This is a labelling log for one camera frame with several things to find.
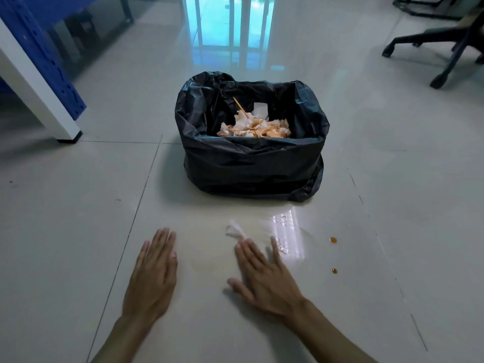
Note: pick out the person's left hand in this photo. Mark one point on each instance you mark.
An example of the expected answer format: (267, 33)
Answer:
(151, 283)

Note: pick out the person's right hand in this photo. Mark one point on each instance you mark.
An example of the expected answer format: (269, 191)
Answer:
(272, 287)

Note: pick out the person's left middle finger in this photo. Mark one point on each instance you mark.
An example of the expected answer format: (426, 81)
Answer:
(162, 243)

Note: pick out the person's left little finger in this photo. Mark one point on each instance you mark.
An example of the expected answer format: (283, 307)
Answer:
(143, 255)

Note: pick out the person's right little finger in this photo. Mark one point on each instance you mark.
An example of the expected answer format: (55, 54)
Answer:
(276, 253)

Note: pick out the person's right thumb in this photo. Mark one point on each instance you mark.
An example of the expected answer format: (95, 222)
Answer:
(240, 288)

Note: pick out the person's left thumb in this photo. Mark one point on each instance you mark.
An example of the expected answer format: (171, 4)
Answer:
(174, 270)

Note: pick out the person's left forearm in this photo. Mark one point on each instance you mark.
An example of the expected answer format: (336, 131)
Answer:
(121, 342)

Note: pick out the person's right forearm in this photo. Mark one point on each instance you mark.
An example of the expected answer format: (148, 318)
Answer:
(325, 336)

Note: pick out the crumpled white tissue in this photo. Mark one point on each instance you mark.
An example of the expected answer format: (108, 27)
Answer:
(235, 230)

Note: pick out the black trash bag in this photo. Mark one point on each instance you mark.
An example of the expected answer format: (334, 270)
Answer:
(249, 166)

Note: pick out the pile of stained tissues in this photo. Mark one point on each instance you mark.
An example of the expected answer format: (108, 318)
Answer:
(257, 129)

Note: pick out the clean white paper scrap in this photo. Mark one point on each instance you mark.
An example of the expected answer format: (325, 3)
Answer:
(260, 110)

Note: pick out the thin wooden stick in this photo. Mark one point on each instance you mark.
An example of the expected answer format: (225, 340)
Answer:
(241, 108)

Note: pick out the white table leg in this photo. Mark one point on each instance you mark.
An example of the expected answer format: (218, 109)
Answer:
(37, 94)

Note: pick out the glass door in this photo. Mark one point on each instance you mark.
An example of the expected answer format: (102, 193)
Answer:
(227, 22)

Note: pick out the blue perforated metal rack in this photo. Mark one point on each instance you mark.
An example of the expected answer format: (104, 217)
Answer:
(41, 41)

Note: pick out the black office chair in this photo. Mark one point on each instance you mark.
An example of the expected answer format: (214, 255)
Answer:
(450, 41)

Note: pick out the black chair base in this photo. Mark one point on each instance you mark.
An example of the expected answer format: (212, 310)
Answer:
(427, 5)

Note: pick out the black metal frame leg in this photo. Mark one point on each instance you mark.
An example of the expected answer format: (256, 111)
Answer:
(126, 9)

